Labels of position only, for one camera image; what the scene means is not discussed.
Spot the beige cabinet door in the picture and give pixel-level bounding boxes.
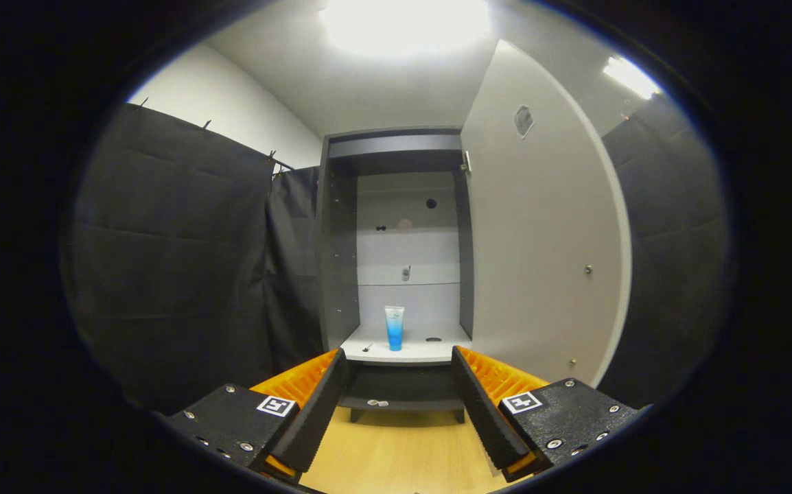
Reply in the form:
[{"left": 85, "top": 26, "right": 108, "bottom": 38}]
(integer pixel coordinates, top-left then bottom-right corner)
[{"left": 460, "top": 39, "right": 633, "bottom": 388}]

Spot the blue cosmetic tube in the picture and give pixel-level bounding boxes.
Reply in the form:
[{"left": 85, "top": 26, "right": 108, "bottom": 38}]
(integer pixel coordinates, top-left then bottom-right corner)
[{"left": 384, "top": 305, "right": 406, "bottom": 352}]

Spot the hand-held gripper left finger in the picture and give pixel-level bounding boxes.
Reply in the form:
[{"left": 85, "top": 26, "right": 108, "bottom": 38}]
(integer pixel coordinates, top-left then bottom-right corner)
[{"left": 163, "top": 346, "right": 350, "bottom": 481}]

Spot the grey cabinet shelf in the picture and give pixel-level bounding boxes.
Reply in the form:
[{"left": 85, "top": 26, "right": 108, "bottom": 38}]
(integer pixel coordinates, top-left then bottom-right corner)
[{"left": 340, "top": 322, "right": 472, "bottom": 366}]

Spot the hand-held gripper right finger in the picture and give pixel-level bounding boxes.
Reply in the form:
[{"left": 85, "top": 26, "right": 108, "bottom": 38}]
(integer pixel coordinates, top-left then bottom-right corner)
[{"left": 451, "top": 344, "right": 644, "bottom": 482}]

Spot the dark grey cabinet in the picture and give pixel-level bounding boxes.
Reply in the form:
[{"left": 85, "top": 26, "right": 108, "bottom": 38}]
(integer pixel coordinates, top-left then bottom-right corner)
[{"left": 316, "top": 126, "right": 476, "bottom": 423}]

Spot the large ceiling light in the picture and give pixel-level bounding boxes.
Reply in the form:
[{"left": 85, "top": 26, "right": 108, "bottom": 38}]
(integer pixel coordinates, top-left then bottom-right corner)
[{"left": 318, "top": 0, "right": 491, "bottom": 59}]

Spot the long ceiling light panel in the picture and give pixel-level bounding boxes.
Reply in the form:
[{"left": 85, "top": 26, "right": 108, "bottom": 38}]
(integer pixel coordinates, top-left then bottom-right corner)
[{"left": 602, "top": 55, "right": 663, "bottom": 100}]

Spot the black backdrop cloth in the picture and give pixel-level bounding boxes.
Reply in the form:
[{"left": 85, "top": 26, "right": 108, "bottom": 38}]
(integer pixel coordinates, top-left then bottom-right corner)
[{"left": 60, "top": 93, "right": 733, "bottom": 412}]

